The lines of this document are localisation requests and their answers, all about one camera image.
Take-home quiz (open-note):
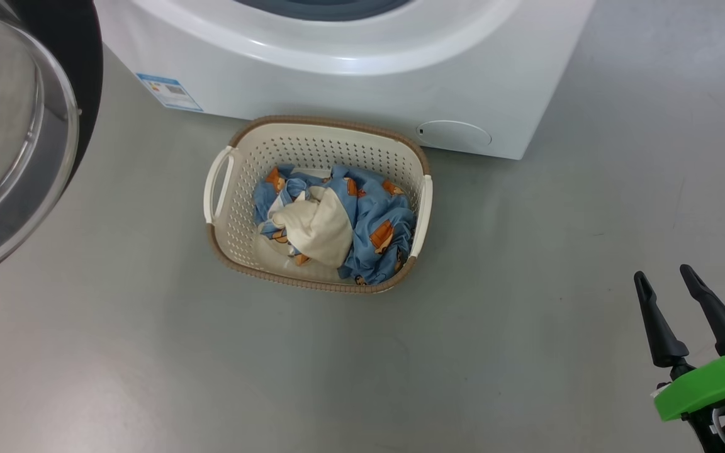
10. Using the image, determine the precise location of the round white drain filter cover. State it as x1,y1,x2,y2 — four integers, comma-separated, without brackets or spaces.
416,120,492,150

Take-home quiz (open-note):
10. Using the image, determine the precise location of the cream perforated laundry basket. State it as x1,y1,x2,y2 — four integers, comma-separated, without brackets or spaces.
203,115,434,294

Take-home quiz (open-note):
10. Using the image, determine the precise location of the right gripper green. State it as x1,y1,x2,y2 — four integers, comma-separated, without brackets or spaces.
634,264,725,422

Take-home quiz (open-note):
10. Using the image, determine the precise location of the blue energy label sticker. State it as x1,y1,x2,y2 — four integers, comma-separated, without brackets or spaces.
136,73,203,113

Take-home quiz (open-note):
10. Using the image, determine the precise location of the black round glass washer door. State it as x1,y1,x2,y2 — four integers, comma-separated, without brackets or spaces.
0,0,104,293

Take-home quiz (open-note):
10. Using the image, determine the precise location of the blue and cream cartoon garment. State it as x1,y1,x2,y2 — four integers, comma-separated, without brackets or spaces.
254,165,363,268

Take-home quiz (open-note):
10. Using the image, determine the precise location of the blue cartoon print garment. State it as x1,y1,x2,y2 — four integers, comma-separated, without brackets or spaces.
331,165,418,285

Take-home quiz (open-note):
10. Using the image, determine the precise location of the white front-load washing machine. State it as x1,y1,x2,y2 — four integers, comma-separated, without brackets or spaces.
94,0,596,161

